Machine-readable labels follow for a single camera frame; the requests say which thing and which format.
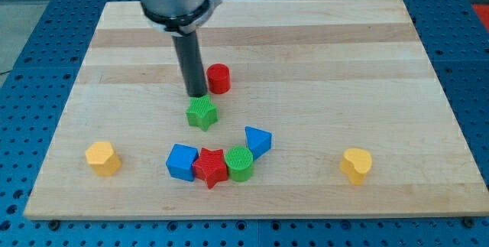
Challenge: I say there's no green cylinder block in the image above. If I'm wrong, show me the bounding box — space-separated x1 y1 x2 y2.
225 146 254 182

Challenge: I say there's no green star block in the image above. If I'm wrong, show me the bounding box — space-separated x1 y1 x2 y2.
186 95 219 132

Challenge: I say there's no yellow heart block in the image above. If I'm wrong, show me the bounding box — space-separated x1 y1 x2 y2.
339 148 373 186

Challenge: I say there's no yellow hexagon block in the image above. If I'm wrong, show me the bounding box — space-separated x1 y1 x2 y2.
85 141 122 177

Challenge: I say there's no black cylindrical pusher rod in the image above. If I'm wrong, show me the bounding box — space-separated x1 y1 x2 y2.
172 31 207 98

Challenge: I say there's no wooden board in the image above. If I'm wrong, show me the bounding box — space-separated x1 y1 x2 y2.
24 0 488 220

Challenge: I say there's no blue triangle block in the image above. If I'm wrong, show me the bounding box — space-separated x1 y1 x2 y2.
245 126 273 161

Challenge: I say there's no red cylinder block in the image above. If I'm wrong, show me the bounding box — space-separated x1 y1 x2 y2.
206 63 231 94

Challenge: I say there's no red star block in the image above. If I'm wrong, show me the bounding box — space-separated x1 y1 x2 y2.
192 148 228 189

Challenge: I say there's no blue cube block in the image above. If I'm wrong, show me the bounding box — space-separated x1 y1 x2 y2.
166 144 199 182

